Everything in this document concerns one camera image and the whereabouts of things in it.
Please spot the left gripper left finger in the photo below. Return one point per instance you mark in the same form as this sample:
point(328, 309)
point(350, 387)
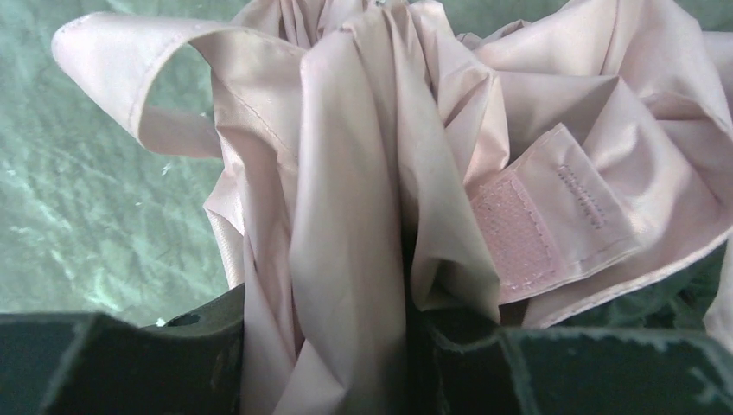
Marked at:
point(93, 363)

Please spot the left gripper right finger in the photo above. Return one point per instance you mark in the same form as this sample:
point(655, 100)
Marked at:
point(463, 363)

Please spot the pink and black folding umbrella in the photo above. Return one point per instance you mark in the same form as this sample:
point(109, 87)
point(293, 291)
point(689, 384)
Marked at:
point(373, 158)

